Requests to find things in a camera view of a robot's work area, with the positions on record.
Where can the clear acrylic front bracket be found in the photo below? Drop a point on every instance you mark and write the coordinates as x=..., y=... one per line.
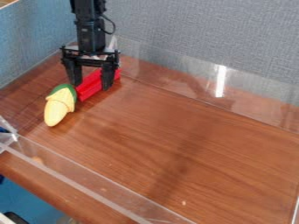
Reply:
x=10, y=137

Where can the clear acrylic wall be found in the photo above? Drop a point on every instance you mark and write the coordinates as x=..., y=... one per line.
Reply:
x=102, y=189
x=243, y=93

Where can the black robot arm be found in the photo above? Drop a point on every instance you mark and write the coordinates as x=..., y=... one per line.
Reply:
x=90, y=21

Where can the clear acrylic back wall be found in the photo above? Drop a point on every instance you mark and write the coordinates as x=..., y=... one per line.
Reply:
x=243, y=93

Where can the red plastic block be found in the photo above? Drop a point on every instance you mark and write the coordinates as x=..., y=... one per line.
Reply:
x=90, y=86

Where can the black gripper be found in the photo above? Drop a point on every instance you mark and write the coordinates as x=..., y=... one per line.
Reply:
x=74, y=59

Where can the clear acrylic front wall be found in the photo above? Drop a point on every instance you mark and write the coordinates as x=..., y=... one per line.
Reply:
x=102, y=189

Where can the yellow green toy corn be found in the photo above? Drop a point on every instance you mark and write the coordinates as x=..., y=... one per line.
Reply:
x=59, y=104

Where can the clear acrylic corner bracket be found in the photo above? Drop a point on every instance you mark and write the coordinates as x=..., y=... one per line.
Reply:
x=111, y=48

